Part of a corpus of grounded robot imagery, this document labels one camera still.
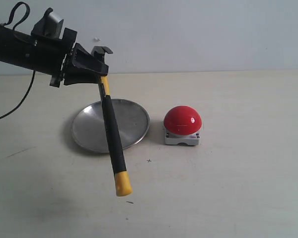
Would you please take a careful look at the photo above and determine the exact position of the yellow black claw hammer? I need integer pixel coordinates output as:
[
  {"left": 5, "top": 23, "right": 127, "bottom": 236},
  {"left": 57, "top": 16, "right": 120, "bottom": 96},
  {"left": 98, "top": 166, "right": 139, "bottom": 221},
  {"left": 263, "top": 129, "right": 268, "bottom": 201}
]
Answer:
[{"left": 90, "top": 46, "right": 133, "bottom": 197}]

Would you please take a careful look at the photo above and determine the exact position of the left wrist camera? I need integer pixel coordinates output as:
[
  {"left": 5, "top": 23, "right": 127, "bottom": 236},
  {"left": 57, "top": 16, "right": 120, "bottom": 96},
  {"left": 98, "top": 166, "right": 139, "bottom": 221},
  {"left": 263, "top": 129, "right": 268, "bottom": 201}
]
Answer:
[{"left": 31, "top": 7, "right": 64, "bottom": 39}]

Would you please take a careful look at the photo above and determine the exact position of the red dome push button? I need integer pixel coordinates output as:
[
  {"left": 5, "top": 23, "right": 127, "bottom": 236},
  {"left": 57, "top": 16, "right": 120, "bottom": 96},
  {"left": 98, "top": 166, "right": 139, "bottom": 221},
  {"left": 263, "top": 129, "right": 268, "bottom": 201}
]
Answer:
[{"left": 163, "top": 106, "right": 203, "bottom": 146}]

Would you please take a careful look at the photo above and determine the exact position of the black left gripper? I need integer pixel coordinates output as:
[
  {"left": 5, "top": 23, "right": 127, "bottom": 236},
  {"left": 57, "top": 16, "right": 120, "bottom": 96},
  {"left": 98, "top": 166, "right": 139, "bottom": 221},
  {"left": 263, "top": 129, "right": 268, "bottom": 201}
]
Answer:
[{"left": 31, "top": 28, "right": 109, "bottom": 87}]

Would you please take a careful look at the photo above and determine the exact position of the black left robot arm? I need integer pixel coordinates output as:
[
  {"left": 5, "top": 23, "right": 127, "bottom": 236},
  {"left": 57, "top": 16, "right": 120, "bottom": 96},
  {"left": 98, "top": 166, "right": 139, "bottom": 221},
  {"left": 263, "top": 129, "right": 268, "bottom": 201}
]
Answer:
[{"left": 0, "top": 25, "right": 112, "bottom": 87}]

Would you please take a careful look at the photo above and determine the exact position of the round steel plate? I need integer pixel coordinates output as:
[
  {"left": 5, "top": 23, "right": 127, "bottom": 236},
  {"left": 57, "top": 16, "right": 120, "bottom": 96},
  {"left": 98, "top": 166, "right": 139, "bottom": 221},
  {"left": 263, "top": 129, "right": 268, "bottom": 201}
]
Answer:
[{"left": 71, "top": 99, "right": 150, "bottom": 154}]

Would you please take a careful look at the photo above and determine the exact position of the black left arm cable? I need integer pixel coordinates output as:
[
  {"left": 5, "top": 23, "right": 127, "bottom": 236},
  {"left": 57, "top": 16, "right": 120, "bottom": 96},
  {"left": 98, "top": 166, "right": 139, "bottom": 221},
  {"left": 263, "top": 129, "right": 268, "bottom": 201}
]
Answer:
[{"left": 0, "top": 1, "right": 36, "bottom": 122}]

